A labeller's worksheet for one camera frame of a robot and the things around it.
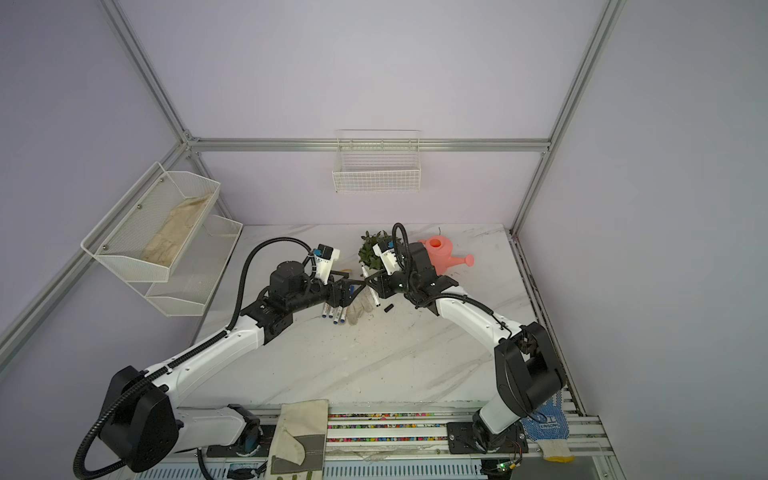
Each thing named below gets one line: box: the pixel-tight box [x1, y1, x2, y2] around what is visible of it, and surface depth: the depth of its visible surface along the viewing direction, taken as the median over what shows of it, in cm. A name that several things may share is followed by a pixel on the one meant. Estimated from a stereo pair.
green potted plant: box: [358, 230, 393, 271], surface depth 94 cm
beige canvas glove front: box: [267, 399, 329, 480], surface depth 73 cm
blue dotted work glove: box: [521, 390, 575, 463], surface depth 76 cm
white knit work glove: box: [347, 286, 376, 326], surface depth 97 cm
